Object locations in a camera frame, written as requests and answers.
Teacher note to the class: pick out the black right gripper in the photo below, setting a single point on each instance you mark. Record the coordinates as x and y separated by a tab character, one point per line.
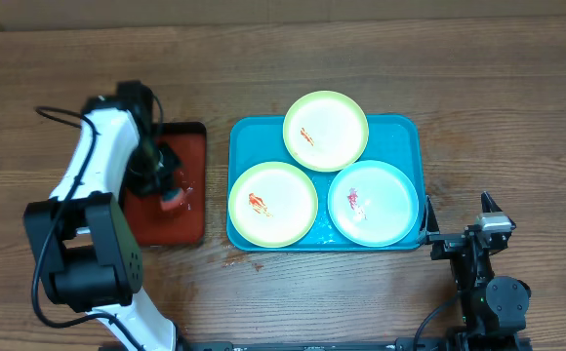
451	246

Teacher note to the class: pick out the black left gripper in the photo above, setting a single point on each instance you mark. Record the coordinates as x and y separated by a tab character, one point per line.
157	186

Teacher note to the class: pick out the green plate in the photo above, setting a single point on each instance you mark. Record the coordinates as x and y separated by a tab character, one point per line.
272	205
325	131

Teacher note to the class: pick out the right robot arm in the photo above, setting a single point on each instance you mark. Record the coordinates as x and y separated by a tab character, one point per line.
493	307

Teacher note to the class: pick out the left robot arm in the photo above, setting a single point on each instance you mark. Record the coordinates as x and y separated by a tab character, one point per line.
88	264

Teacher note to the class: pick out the black red water tray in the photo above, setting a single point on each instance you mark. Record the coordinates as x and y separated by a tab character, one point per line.
186	225

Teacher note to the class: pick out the teal plastic tray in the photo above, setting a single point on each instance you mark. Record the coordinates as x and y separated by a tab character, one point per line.
393	139

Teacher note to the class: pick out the light blue plate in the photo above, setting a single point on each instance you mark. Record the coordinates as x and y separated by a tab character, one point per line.
373	204

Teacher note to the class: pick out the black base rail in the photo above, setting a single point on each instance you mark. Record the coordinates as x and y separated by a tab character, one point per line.
399	344

